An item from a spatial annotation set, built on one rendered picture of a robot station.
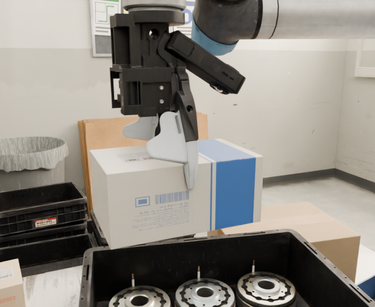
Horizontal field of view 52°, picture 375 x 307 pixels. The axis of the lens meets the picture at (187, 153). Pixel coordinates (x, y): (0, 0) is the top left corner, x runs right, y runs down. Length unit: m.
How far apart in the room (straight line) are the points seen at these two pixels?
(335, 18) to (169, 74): 0.28
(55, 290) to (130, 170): 0.66
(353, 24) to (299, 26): 0.08
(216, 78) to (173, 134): 0.10
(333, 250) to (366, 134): 3.17
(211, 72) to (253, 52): 3.10
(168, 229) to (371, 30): 0.42
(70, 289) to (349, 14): 0.84
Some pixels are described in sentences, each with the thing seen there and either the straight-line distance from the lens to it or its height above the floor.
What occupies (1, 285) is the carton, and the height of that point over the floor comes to 0.77.
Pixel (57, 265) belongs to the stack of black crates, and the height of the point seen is 0.38.
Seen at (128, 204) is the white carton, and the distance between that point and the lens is 0.44.
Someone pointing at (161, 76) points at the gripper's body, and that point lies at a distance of 0.44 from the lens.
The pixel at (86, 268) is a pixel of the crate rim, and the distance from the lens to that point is 0.65.
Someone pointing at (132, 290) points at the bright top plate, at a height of 0.86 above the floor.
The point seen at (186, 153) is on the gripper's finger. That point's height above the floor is 1.15.
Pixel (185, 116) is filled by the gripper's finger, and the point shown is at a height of 1.19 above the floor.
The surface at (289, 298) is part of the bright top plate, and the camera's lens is 0.71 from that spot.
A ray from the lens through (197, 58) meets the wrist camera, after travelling 0.47.
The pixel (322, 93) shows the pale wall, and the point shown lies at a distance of 4.09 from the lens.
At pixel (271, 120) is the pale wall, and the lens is 3.75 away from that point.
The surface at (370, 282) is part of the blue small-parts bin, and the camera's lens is 1.01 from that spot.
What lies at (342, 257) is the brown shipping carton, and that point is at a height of 0.81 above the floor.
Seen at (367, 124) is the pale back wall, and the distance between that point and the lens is 4.05.
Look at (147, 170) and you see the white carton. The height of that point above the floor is 1.13.
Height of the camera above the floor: 1.26
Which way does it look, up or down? 14 degrees down
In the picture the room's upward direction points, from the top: straight up
